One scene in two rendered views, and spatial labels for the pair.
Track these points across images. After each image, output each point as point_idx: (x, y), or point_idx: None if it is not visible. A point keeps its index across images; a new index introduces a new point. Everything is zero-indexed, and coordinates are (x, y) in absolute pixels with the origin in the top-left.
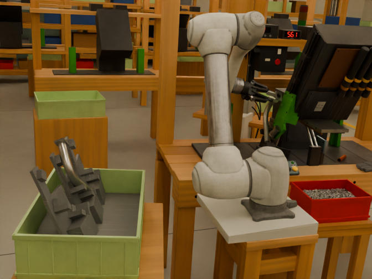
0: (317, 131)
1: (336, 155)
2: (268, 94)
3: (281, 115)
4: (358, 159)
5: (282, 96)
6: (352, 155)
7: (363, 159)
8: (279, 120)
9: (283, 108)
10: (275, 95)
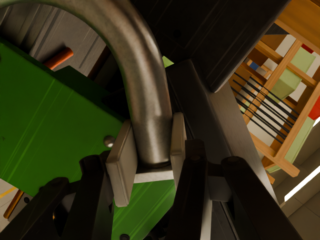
0: (15, 202)
1: (69, 32)
2: (170, 145)
3: (36, 140)
4: (79, 56)
5: (235, 17)
6: (90, 38)
7: (83, 61)
8: (5, 125)
9: (77, 155)
10: (155, 175)
